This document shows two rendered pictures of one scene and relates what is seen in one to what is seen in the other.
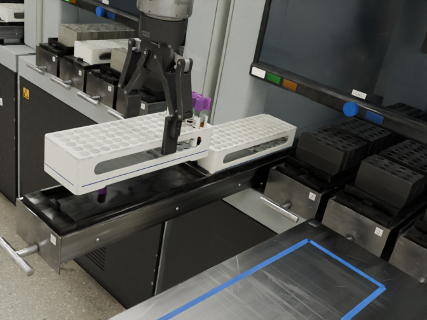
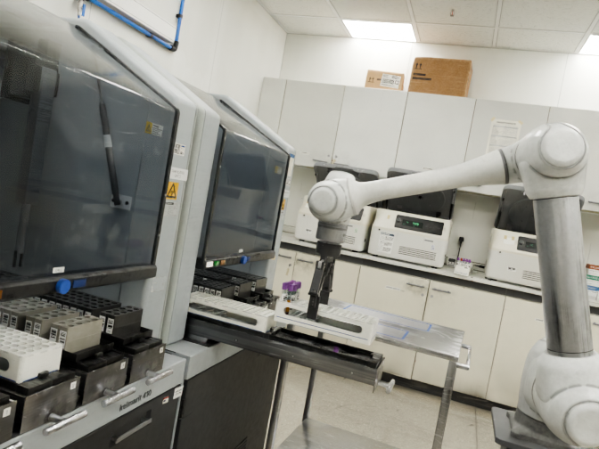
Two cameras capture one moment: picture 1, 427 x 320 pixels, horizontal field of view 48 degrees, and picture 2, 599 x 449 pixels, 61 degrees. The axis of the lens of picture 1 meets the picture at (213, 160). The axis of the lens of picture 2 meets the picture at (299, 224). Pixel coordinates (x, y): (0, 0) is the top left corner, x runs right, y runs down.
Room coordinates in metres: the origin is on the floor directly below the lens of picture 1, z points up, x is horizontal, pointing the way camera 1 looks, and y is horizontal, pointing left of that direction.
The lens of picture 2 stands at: (1.42, 1.51, 1.24)
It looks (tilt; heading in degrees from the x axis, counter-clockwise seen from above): 3 degrees down; 250
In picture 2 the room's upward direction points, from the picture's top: 10 degrees clockwise
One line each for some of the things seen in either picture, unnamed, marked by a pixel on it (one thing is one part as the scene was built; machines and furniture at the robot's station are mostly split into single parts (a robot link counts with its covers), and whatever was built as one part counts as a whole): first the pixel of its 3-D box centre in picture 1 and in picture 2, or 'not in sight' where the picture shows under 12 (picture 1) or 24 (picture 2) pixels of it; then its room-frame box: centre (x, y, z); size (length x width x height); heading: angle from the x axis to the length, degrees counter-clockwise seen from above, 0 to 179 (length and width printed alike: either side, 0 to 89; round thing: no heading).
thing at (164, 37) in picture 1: (160, 43); (326, 257); (0.80, 0.12, 1.07); 0.08 x 0.07 x 0.09; 52
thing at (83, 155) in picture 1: (135, 146); (325, 319); (0.77, 0.14, 0.89); 0.30 x 0.10 x 0.06; 142
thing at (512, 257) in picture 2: not in sight; (532, 237); (-1.47, -1.40, 1.25); 0.62 x 0.56 x 0.69; 51
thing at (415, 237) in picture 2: not in sight; (415, 216); (-0.81, -1.93, 1.24); 0.62 x 0.56 x 0.69; 52
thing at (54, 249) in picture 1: (181, 182); (277, 343); (0.88, 0.06, 0.78); 0.73 x 0.14 x 0.09; 142
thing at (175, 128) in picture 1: (180, 124); not in sight; (0.75, 0.07, 0.96); 0.03 x 0.01 x 0.05; 52
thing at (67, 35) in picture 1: (69, 36); not in sight; (1.63, 0.56, 0.85); 0.12 x 0.02 x 0.06; 52
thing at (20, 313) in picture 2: not in sight; (33, 321); (1.54, 0.24, 0.85); 0.12 x 0.02 x 0.06; 52
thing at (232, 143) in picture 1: (241, 142); (228, 313); (1.02, -0.05, 0.83); 0.30 x 0.10 x 0.06; 142
